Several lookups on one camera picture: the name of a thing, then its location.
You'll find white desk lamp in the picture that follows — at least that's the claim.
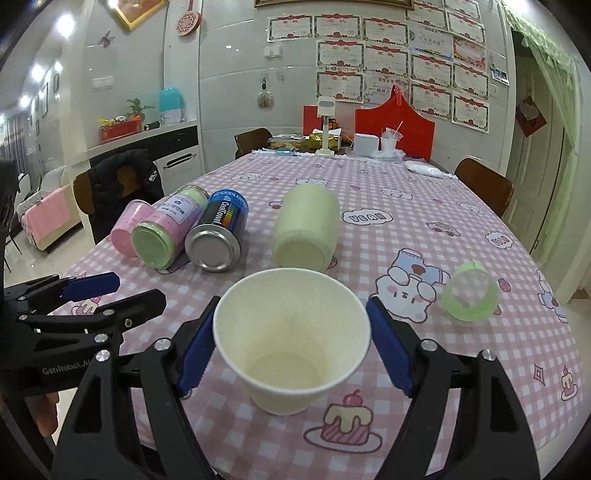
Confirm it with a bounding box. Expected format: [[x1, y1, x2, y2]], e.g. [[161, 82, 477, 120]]
[[315, 96, 337, 156]]

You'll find pink green lidded jar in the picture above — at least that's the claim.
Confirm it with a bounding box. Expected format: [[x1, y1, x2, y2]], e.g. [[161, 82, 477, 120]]
[[131, 184, 209, 269]]

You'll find white paper cup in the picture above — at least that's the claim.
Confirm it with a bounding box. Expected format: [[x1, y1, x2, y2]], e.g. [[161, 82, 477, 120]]
[[212, 268, 370, 416]]

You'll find gold framed red picture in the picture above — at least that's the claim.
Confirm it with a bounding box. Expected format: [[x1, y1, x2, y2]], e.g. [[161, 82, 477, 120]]
[[107, 0, 168, 31]]

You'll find pink round wall ornament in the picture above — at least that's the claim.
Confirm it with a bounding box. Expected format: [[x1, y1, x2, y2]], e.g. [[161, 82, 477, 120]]
[[175, 0, 201, 37]]

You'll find red paper decoration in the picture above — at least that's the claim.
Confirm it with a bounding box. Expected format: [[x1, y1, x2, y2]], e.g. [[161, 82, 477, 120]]
[[302, 84, 437, 163]]

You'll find brown chair far left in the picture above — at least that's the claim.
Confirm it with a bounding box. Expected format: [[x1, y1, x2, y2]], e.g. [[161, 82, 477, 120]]
[[235, 128, 273, 159]]

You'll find red planter with plant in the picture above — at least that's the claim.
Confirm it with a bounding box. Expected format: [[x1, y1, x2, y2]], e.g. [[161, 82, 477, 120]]
[[97, 98, 153, 143]]

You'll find white black sideboard cabinet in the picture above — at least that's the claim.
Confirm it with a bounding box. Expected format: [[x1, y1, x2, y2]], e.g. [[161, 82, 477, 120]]
[[87, 121, 205, 195]]

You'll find green door curtain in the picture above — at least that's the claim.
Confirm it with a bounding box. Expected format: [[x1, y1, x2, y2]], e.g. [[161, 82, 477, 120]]
[[500, 1, 582, 265]]

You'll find pink cloth on sofa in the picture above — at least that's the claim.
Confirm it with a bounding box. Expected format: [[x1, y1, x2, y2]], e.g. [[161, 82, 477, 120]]
[[20, 186, 72, 248]]

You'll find pink plastic cup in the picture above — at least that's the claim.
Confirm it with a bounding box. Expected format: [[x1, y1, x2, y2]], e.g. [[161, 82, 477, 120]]
[[110, 199, 154, 258]]

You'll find brown chair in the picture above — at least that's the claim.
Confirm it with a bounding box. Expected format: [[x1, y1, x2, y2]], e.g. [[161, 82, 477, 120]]
[[455, 158, 514, 217], [235, 128, 273, 159]]

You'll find brown chair right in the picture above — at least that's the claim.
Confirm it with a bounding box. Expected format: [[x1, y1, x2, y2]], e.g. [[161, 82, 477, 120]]
[[455, 158, 514, 217]]

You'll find pale green rolled towel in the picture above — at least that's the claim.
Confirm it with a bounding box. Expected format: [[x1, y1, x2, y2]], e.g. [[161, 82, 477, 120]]
[[271, 183, 341, 272]]

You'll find green tape roll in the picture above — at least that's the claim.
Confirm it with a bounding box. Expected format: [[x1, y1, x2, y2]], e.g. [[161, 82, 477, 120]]
[[439, 260, 499, 323]]

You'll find white tissue box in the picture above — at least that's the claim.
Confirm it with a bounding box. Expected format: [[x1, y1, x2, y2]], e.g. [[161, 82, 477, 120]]
[[353, 133, 380, 157]]

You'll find teal white humidifier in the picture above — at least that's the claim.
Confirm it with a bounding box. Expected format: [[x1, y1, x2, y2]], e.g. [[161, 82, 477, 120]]
[[159, 87, 186, 124]]

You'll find pink checkered tablecloth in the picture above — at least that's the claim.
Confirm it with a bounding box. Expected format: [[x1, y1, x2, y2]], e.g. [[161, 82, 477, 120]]
[[69, 153, 590, 479]]

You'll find clear cup with straw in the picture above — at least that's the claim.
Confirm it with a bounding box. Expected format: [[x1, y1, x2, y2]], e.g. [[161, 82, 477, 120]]
[[380, 121, 404, 153]]

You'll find blue black metal can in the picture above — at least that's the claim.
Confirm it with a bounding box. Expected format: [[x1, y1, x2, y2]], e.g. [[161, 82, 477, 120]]
[[184, 189, 249, 272]]

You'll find white door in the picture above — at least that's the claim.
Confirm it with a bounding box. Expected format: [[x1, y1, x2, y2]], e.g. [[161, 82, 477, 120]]
[[503, 57, 568, 251]]

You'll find black jacket on chair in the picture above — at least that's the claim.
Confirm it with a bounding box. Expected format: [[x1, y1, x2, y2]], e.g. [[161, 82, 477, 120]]
[[88, 149, 164, 244]]

